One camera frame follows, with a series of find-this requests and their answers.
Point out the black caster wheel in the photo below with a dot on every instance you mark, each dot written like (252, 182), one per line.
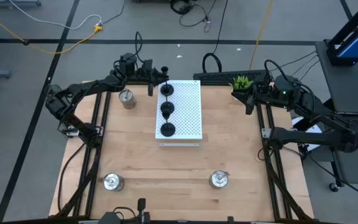
(333, 187)

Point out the green plant in white pot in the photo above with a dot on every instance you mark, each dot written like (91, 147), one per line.
(241, 82)

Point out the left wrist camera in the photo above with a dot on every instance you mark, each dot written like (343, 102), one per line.
(148, 64)

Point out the white perforated metal shelf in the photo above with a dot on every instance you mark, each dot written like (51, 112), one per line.
(186, 109)

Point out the black aluminium extrusion frame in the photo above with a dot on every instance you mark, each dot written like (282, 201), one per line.
(96, 109)
(259, 118)

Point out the black table clamp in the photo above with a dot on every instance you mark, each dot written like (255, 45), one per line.
(230, 219)

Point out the black candle stick holder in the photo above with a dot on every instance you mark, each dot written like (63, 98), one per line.
(166, 91)
(168, 130)
(167, 108)

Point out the white paper box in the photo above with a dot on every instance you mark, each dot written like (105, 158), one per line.
(317, 128)

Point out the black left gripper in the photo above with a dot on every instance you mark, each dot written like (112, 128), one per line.
(146, 77)

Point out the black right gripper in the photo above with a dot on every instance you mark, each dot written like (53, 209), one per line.
(259, 93)

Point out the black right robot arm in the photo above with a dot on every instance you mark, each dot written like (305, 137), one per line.
(315, 137)

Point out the grey desk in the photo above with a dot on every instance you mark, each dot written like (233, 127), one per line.
(346, 87)

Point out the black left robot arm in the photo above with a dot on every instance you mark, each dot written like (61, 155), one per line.
(82, 88)

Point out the galvanized metal can with lid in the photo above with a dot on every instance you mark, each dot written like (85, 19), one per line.
(113, 182)
(127, 99)
(218, 179)

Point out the silver mounting plate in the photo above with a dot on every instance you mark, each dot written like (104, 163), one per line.
(264, 133)
(68, 134)

